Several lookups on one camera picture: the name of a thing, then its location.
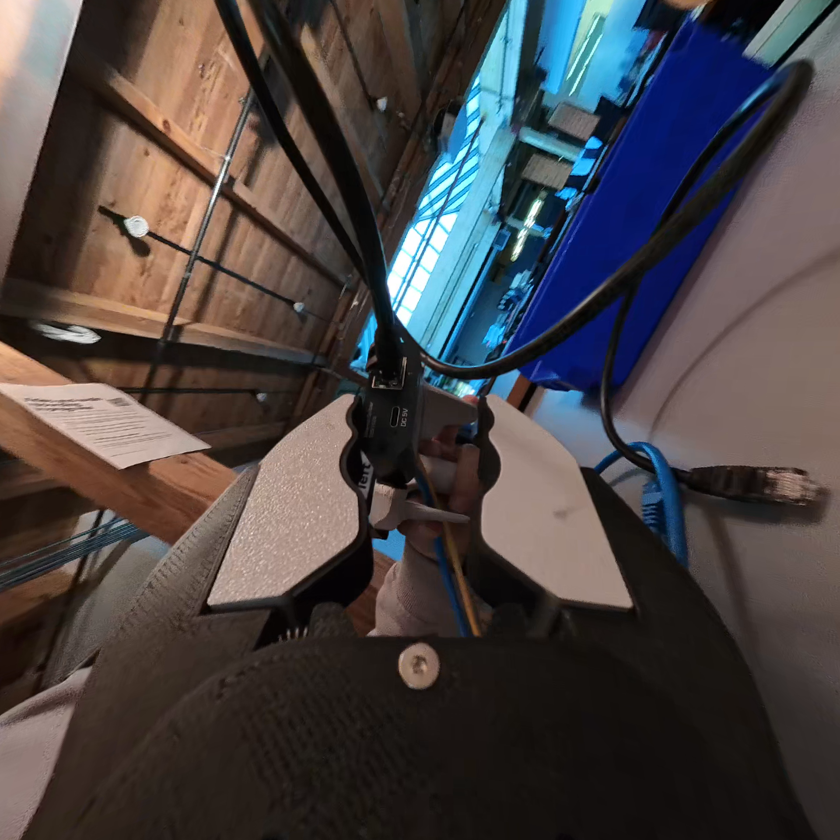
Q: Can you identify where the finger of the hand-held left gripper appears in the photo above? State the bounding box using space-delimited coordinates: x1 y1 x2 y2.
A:
420 386 480 447

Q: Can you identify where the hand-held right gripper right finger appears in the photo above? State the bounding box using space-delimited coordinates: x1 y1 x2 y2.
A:
469 394 635 613

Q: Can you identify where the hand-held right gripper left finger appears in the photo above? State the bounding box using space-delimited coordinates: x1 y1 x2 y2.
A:
206 392 376 614

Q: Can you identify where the black network adapter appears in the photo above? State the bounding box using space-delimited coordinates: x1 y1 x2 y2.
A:
354 354 422 483

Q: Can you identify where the yellow network cable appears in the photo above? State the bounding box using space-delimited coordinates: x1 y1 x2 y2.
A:
417 456 485 637

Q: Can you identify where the black network cable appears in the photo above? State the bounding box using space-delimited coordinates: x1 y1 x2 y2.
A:
213 0 828 509

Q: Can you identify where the blue network cable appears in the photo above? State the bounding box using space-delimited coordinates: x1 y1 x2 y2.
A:
413 427 690 637

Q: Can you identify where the person's right forearm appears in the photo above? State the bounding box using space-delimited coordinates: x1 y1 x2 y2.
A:
0 666 89 840

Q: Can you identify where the person's left forearm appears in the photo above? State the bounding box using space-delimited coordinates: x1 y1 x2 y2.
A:
367 545 490 637

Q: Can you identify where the light grey desk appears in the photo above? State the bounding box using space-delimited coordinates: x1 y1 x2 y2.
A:
518 20 840 840

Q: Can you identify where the person's left hand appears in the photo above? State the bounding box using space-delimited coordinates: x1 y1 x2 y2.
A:
416 423 483 559

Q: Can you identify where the wooden plank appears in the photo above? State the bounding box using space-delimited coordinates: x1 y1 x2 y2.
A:
0 341 395 592

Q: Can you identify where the white paper note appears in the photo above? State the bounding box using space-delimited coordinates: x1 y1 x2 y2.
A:
0 382 212 471

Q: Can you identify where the blue plastic bin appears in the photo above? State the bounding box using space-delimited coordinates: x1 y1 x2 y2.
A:
505 13 788 395

